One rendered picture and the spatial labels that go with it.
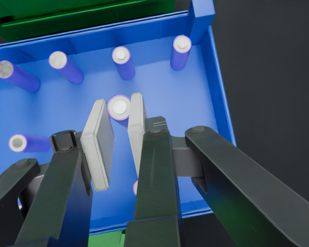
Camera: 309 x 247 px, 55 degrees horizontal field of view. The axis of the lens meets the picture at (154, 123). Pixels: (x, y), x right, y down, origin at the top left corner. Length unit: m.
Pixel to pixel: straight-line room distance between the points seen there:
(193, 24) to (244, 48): 0.43
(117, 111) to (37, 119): 0.18
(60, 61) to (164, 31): 0.12
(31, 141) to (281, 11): 0.64
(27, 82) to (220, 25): 0.50
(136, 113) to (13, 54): 0.23
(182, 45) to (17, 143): 0.18
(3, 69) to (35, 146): 0.08
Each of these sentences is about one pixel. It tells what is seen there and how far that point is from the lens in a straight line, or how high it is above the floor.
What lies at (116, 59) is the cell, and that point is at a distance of 0.29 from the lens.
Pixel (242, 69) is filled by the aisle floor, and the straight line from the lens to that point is 0.72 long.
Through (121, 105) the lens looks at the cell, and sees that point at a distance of 0.20.
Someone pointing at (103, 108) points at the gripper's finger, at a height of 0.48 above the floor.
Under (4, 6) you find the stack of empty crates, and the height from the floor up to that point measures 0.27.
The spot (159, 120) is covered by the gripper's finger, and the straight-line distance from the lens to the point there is 0.16.
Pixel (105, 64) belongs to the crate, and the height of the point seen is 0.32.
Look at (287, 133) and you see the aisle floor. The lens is 0.72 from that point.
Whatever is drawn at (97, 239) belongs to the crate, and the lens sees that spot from 0.70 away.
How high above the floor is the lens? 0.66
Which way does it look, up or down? 85 degrees down
